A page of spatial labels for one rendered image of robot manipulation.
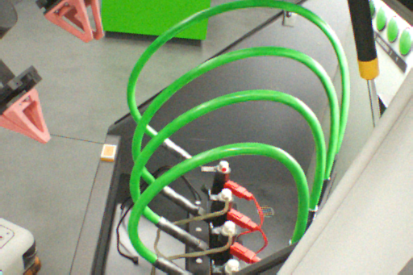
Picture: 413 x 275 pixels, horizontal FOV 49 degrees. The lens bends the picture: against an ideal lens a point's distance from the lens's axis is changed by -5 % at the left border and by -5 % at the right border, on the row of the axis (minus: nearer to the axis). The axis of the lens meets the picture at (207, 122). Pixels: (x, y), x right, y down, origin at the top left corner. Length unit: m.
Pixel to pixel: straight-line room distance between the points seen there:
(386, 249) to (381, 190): 0.05
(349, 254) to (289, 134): 0.83
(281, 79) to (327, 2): 0.21
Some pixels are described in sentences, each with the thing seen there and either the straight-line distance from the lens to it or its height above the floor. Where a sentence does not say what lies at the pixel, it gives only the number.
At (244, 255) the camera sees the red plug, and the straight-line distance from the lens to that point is 0.75.
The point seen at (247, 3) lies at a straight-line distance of 0.72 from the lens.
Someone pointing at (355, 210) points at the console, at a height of 1.36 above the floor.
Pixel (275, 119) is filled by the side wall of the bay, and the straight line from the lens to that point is 1.19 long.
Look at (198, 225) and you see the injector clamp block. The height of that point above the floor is 0.98.
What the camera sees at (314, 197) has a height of 1.18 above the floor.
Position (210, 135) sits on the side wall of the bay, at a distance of 1.19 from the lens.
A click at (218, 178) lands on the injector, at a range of 0.87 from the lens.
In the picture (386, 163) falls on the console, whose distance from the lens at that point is 0.40.
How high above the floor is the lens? 1.61
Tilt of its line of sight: 31 degrees down
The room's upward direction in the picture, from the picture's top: 8 degrees clockwise
